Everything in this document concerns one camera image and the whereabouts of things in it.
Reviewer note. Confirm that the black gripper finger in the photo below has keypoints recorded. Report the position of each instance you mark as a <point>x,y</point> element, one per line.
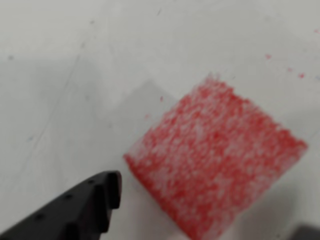
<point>65,212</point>

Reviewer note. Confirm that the red foam cube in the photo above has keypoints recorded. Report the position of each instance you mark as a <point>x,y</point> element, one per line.
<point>215,160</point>

